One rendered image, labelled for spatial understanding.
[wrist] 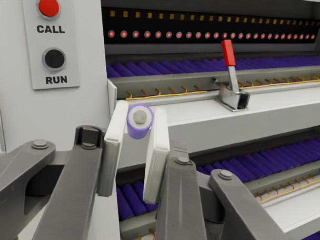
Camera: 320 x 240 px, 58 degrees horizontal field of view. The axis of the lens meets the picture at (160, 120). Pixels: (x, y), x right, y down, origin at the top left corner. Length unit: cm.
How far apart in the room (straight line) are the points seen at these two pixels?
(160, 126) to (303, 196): 47
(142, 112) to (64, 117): 11
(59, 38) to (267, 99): 30
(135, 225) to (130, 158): 13
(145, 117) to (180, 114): 16
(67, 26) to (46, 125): 9
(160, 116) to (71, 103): 12
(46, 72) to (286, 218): 43
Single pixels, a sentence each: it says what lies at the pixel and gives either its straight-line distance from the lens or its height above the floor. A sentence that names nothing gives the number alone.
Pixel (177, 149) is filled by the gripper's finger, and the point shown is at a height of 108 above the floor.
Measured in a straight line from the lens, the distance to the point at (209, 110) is 37.
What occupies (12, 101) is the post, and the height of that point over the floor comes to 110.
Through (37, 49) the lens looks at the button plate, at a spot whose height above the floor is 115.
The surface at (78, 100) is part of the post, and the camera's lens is 28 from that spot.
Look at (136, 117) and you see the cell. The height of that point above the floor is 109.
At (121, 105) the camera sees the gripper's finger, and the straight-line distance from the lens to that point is 18.
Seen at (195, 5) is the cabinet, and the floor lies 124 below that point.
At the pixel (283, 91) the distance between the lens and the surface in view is 51.
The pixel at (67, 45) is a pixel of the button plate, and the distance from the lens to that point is 28.
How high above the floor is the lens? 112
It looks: 9 degrees down
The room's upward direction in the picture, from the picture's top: 3 degrees counter-clockwise
